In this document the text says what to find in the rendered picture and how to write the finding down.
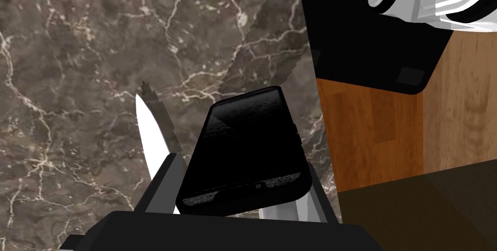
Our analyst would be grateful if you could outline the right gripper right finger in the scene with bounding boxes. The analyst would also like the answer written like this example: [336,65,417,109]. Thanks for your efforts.
[258,161,341,224]

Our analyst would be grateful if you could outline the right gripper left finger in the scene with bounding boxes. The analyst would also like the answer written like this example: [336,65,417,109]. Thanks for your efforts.
[133,151,188,215]

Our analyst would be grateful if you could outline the black smartphone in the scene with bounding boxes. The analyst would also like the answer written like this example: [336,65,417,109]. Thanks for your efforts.
[175,85,314,218]

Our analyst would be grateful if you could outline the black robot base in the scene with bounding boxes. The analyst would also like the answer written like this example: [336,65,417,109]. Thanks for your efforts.
[298,0,456,96]

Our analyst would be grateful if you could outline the white knife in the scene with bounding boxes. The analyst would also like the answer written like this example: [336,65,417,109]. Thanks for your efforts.
[134,93,182,215]

